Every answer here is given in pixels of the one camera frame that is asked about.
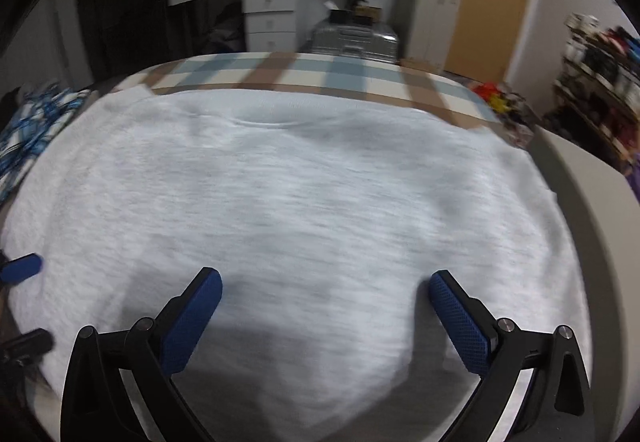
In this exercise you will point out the light grey hoodie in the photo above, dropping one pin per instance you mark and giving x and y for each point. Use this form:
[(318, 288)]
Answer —
[(300, 222)]

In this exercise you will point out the wooden shoe rack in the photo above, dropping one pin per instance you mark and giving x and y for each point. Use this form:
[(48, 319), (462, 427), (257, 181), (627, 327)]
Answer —
[(600, 82)]

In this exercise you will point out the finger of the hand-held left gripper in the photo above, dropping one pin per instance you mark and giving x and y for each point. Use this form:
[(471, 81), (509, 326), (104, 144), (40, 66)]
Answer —
[(27, 344), (22, 268)]

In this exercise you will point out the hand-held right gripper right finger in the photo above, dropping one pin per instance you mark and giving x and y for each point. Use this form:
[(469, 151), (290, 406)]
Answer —
[(460, 327)]

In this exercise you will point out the white drawer desk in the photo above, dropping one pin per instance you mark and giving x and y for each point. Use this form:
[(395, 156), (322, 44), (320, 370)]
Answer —
[(270, 7)]

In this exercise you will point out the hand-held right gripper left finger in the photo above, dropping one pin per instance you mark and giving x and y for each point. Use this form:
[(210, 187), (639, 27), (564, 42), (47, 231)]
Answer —
[(192, 322)]

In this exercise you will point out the small brown box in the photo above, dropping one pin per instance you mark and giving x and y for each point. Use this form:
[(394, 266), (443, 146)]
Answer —
[(367, 12)]

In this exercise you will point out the blue plaid shirt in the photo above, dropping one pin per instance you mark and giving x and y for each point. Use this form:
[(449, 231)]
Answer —
[(35, 132)]

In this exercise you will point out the silver suitcase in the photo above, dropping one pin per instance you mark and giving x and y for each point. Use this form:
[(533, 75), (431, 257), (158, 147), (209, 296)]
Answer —
[(355, 42)]

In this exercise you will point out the white upright suitcase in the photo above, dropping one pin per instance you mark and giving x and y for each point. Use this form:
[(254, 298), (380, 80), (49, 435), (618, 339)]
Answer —
[(430, 22)]

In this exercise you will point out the red yellow toy pile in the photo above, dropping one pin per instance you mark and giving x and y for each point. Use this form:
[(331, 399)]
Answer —
[(487, 97)]

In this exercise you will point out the small black box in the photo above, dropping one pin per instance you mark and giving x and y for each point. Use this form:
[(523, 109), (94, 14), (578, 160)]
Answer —
[(340, 16)]

